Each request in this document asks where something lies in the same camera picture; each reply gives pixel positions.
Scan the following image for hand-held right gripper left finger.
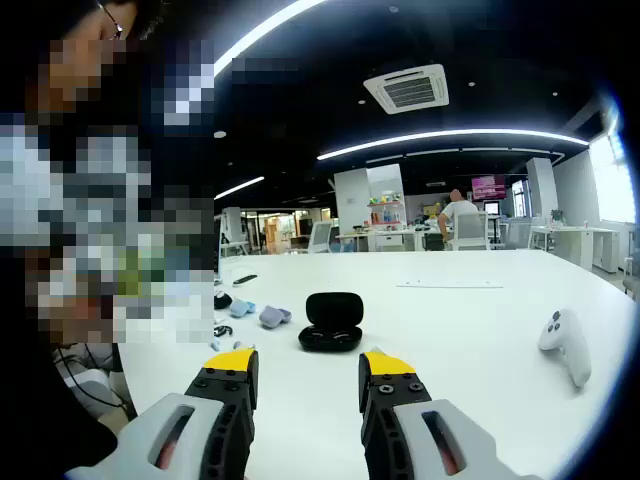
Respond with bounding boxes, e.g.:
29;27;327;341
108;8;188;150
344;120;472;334
64;348;260;480

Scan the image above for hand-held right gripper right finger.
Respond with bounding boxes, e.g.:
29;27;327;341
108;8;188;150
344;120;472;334
357;348;544;480

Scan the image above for purple earbud case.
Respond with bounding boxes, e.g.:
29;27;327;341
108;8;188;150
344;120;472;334
258;304;293;329

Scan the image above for white table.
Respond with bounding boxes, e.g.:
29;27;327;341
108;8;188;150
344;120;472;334
117;248;639;480

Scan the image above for pale grey garment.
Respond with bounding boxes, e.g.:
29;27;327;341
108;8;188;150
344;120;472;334
52;343;137;422

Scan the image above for person's black top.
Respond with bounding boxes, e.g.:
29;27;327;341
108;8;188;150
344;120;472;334
9;344;121;480

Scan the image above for white game controller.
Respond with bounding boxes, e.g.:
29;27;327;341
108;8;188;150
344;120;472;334
537;308;593;389

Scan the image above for white mesh office chair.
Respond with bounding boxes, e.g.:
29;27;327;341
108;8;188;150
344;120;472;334
444;211;491;252
306;221;335;255

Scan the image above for white ceiling light strip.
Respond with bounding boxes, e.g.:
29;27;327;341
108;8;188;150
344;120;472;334
213;0;329;79
213;175;266;201
316;128;591;162

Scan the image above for white office workstation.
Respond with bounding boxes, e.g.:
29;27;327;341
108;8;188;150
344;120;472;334
529;224;629;274

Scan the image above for white ceiling air vent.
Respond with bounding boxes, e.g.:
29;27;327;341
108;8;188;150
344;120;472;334
363;63;450;115

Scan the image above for black-rimmed glasses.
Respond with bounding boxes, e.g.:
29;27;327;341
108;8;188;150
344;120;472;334
97;2;125;41

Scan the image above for person's head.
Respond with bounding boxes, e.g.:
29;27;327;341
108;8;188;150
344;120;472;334
54;0;166;44

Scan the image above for thin black cable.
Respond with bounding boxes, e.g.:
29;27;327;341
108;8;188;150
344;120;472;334
53;343;139;419

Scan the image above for pink wall screen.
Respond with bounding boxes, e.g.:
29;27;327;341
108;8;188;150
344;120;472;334
471;174;507;202

